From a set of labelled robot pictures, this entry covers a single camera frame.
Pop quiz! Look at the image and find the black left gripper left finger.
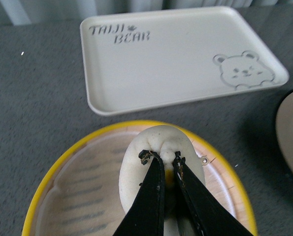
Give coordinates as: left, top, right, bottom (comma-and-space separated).
114, 150, 165, 236

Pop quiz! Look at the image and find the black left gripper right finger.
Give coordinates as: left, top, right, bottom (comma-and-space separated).
173, 151, 251, 236

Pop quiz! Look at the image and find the white steamed bun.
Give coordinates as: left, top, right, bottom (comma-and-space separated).
119, 125, 205, 217

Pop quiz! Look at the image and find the cream bear tray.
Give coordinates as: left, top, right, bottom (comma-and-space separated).
80, 6, 289, 116

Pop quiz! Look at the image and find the white steamer liner cloth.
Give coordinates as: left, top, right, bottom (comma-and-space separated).
35, 133, 237, 236

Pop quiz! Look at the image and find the yellow rimmed bamboo steamer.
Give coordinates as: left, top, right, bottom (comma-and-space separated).
22, 120, 258, 236

